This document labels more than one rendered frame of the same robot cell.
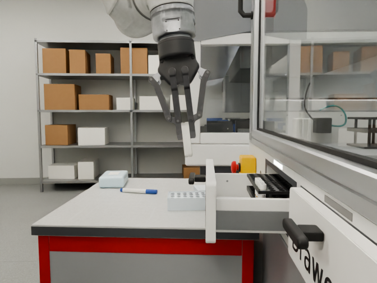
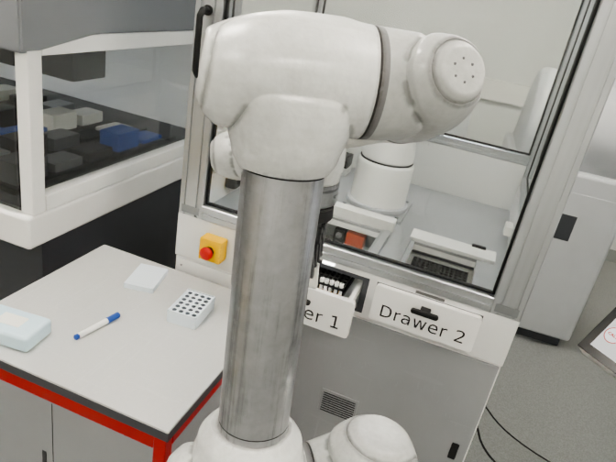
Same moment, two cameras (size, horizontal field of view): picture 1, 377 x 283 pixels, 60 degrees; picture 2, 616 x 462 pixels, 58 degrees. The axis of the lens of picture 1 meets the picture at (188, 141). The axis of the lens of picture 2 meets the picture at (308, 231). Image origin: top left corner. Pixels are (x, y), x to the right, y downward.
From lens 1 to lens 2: 1.41 m
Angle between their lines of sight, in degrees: 76
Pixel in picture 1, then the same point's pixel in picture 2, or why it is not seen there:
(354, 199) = (450, 295)
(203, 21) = (46, 16)
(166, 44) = (329, 214)
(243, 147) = (92, 197)
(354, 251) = (459, 314)
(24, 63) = not seen: outside the picture
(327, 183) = (423, 286)
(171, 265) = not seen: hidden behind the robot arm
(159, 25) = (330, 201)
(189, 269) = not seen: hidden behind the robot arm
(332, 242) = (439, 312)
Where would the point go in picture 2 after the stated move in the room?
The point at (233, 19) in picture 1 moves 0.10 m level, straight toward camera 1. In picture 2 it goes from (82, 13) to (111, 20)
